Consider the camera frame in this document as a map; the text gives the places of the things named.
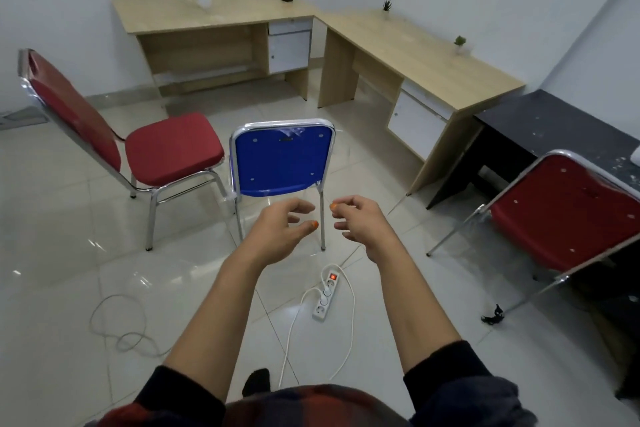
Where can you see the black table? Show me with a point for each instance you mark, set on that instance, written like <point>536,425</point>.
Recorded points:
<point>550,121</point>

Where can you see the red chair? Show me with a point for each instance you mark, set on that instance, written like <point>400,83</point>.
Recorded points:
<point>170,146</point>
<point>565,211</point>

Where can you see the tiny green plant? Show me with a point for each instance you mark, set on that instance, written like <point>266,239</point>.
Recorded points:
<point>460,40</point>

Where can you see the green plant in white pot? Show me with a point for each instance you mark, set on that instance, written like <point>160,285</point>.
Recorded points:
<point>636,154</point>

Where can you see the person's left foot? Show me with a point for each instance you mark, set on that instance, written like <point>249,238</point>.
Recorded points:
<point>256,381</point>

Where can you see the person's right forearm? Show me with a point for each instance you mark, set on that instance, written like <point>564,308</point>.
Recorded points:
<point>420,316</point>

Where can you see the person's plaid shirt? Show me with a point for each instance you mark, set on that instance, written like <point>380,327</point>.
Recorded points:
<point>310,409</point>

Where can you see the wooden table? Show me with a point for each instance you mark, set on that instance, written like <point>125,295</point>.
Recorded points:
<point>165,9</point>
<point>410,51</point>

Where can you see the person's right hand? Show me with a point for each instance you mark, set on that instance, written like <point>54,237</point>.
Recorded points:
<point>370,226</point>

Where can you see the person's left hand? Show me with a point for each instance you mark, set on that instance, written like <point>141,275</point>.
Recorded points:
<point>275,236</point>

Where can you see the person's left forearm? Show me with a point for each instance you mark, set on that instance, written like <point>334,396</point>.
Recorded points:
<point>215,331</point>

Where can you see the blue chair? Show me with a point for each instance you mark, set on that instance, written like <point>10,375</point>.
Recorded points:
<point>280,161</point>

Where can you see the small spiky succulent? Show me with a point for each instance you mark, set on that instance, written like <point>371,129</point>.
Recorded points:
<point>386,5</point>

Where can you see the metal floor bracket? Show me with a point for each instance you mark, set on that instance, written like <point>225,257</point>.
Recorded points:
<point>22,119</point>

